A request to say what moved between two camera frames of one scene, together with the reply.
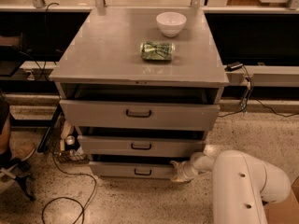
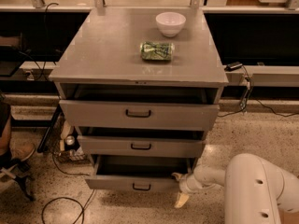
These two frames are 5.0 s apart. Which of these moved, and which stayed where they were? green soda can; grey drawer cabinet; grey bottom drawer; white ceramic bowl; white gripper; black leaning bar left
Moved: grey bottom drawer; white gripper
Stayed: green soda can; white ceramic bowl; grey drawer cabinet; black leaning bar left
